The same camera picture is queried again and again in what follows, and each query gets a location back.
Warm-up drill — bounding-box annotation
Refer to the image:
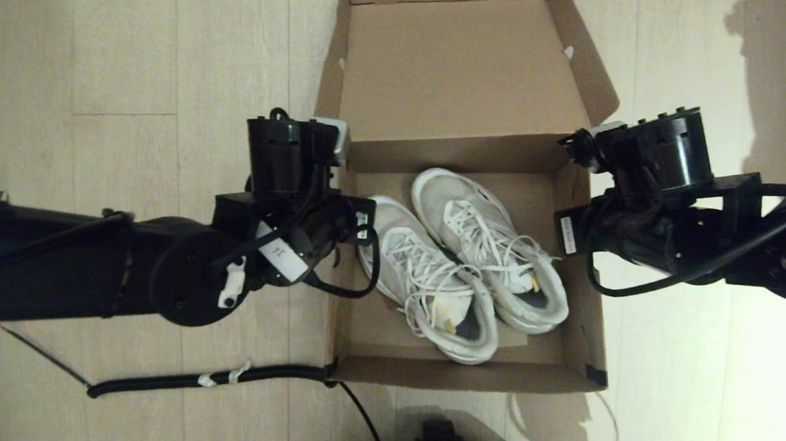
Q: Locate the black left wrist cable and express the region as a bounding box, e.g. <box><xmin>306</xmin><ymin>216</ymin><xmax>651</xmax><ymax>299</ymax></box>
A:
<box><xmin>300</xmin><ymin>225</ymin><xmax>383</xmax><ymax>302</ymax></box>

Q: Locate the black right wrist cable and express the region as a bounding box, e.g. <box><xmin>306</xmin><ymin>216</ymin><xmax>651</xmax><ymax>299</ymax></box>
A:
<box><xmin>583</xmin><ymin>204</ymin><xmax>786</xmax><ymax>300</ymax></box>

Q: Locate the black coiled cable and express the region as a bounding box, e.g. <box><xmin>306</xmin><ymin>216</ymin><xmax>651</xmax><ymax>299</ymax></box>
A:
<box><xmin>0</xmin><ymin>296</ymin><xmax>395</xmax><ymax>441</ymax></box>

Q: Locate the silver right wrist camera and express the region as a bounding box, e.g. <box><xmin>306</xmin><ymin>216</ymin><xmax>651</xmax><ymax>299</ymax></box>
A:
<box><xmin>558</xmin><ymin>120</ymin><xmax>629</xmax><ymax>176</ymax></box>

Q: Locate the brown cardboard shoe box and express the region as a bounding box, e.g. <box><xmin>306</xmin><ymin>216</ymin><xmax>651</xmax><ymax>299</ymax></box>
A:
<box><xmin>299</xmin><ymin>0</ymin><xmax>640</xmax><ymax>411</ymax></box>

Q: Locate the white lace-up sneaker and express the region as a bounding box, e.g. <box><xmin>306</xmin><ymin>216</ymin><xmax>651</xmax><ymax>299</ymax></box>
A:
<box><xmin>409</xmin><ymin>159</ymin><xmax>571</xmax><ymax>344</ymax></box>
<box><xmin>353</xmin><ymin>186</ymin><xmax>502</xmax><ymax>373</ymax></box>

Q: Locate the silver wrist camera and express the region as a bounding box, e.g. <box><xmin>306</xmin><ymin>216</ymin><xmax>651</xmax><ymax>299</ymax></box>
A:
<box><xmin>310</xmin><ymin>115</ymin><xmax>352</xmax><ymax>170</ymax></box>
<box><xmin>558</xmin><ymin>120</ymin><xmax>629</xmax><ymax>176</ymax></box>

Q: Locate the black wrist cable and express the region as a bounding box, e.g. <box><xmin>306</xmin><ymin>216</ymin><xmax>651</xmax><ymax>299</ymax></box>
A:
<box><xmin>300</xmin><ymin>225</ymin><xmax>383</xmax><ymax>302</ymax></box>
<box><xmin>583</xmin><ymin>204</ymin><xmax>786</xmax><ymax>300</ymax></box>

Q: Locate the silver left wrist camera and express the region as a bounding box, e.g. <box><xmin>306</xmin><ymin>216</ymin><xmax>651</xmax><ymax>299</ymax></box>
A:
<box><xmin>310</xmin><ymin>115</ymin><xmax>352</xmax><ymax>170</ymax></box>

